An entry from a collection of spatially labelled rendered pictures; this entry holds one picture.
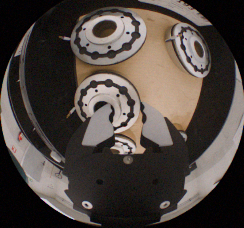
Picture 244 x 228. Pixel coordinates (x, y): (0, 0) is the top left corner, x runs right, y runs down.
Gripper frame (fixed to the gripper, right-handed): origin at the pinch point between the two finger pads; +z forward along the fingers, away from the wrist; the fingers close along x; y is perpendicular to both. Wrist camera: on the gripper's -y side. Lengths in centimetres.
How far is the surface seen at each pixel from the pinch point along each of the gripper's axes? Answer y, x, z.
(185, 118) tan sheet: 5.1, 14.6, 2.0
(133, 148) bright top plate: 10.1, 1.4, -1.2
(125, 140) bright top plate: 7.1, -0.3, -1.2
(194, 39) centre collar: -11.9, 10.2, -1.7
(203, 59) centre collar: -9.0, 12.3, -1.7
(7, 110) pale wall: 1, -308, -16
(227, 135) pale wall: 96, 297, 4
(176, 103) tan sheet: 0.9, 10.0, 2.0
